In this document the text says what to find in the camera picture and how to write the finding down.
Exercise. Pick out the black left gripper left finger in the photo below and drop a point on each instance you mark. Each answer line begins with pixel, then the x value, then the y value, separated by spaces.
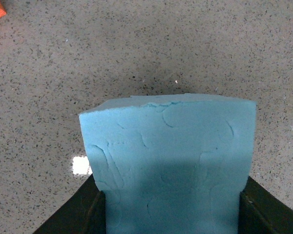
pixel 83 213

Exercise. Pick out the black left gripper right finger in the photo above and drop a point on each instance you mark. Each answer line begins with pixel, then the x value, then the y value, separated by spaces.
pixel 262 213

